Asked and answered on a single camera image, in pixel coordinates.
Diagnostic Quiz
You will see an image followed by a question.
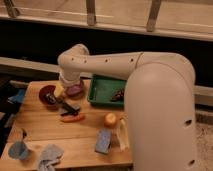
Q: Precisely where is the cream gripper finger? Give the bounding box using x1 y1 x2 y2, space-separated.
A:
54 82 64 98

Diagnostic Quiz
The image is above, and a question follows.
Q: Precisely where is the black handled brush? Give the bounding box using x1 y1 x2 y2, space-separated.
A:
45 93 78 116

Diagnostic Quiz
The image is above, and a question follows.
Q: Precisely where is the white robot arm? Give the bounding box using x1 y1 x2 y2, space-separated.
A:
58 44 199 171

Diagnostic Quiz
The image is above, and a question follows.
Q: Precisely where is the purple bowl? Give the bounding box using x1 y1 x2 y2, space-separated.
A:
65 80 84 97

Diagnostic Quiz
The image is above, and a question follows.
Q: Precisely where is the red bowl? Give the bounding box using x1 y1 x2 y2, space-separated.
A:
39 85 62 105

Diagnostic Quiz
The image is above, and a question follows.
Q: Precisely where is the grey block on table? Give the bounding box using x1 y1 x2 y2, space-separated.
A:
59 104 80 116

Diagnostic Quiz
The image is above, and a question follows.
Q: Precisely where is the orange carrot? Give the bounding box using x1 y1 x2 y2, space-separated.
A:
60 114 85 123

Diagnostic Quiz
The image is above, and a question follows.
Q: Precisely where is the green plastic tray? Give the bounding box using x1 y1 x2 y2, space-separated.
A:
87 75 126 108

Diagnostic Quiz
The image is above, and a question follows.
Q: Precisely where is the wooden table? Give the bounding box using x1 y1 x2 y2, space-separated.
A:
0 81 132 171

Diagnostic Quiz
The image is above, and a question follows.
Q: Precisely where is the dark brown grapes bunch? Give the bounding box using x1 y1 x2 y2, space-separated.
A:
111 89 124 101

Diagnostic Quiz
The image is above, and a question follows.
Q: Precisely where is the orange fruit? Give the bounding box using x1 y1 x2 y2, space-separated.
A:
104 113 117 127

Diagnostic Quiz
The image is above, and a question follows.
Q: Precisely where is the blue grey cloth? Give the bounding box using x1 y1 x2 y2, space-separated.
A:
37 144 64 171

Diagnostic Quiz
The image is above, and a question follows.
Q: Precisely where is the blue sponge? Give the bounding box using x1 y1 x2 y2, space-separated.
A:
95 129 111 154

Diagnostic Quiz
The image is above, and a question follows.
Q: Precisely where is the blue cup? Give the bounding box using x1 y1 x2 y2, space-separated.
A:
8 130 29 160

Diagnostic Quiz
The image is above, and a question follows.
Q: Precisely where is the yellow banana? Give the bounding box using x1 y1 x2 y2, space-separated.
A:
116 118 129 150

